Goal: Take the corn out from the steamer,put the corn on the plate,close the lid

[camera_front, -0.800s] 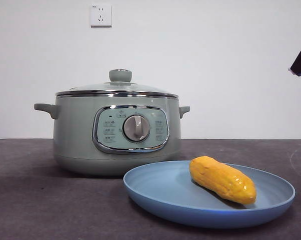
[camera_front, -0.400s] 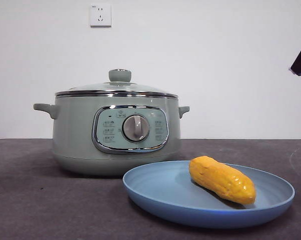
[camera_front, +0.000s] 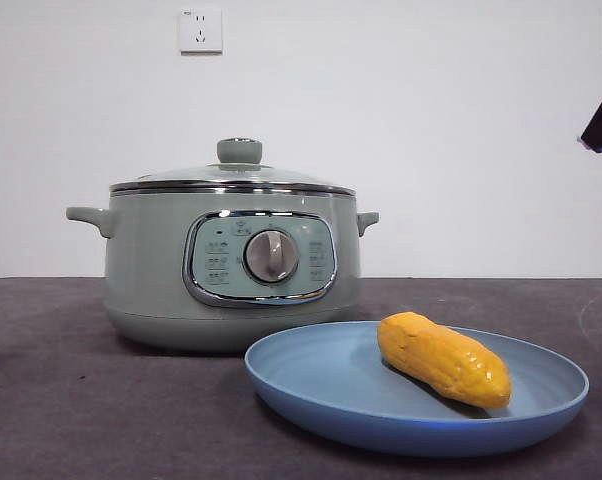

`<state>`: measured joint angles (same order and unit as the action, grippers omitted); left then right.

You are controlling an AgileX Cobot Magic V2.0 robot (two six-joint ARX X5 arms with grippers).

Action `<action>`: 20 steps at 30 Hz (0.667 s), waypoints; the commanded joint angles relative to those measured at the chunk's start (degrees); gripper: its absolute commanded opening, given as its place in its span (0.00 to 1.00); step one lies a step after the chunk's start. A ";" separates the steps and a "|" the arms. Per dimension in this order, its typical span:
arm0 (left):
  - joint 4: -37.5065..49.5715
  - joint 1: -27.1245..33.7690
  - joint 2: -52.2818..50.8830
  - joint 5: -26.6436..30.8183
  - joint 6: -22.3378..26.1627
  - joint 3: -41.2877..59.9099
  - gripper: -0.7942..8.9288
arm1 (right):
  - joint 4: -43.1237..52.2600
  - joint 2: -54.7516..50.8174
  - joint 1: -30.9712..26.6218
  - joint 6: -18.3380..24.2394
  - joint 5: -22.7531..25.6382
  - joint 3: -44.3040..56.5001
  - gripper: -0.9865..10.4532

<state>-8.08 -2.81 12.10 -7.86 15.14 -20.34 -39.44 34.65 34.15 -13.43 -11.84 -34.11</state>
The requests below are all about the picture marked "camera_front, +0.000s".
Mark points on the yellow corn cob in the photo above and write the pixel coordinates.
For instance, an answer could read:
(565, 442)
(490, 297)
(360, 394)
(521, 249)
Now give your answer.
(441, 360)

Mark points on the glass lid with green knob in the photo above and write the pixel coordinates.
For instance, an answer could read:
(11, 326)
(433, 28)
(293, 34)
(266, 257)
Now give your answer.
(238, 150)

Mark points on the blue round plate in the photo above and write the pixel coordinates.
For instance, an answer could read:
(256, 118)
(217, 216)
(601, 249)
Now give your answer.
(321, 390)

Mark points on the pale green electric steamer pot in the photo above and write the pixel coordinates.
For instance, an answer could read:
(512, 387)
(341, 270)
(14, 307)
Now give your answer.
(146, 260)

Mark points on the white wall power socket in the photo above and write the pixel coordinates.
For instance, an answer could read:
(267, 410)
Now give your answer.
(201, 31)

